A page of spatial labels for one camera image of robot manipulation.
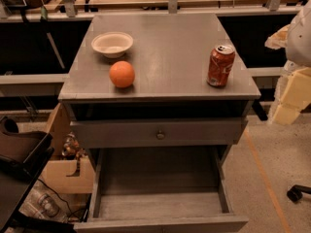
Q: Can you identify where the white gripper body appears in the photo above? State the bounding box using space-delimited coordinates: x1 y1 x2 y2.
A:
277 62 311 114

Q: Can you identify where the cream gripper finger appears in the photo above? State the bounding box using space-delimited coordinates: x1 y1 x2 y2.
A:
271 67 311 125
264 25 290 50

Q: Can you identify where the red coke can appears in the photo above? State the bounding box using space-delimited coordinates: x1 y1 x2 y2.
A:
207 45 235 87

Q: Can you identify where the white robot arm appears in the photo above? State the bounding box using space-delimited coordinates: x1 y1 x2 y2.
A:
264 0 311 125

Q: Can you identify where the white paper bowl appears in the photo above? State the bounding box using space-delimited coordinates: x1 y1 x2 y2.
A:
91 32 133 58

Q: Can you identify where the black chair caster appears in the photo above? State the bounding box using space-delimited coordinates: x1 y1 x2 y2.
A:
287 184 311 203

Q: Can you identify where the grey wooden cabinet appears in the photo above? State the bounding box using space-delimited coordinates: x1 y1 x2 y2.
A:
57 13 262 233

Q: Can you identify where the round drawer knob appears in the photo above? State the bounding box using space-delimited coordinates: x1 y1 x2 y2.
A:
156 131 165 140

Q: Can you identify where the open bottom drawer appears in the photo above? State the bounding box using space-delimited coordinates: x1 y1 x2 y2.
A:
74 147 248 233

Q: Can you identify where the orange ball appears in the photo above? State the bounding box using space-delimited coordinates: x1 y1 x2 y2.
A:
109 61 135 88

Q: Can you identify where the cardboard box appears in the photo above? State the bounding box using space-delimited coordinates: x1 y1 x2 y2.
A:
42 103 94 194

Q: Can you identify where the plastic bag with bottles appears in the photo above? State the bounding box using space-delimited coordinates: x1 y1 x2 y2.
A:
19 179 86 223

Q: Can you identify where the black office chair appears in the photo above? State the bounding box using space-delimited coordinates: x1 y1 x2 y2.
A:
0 116 76 233

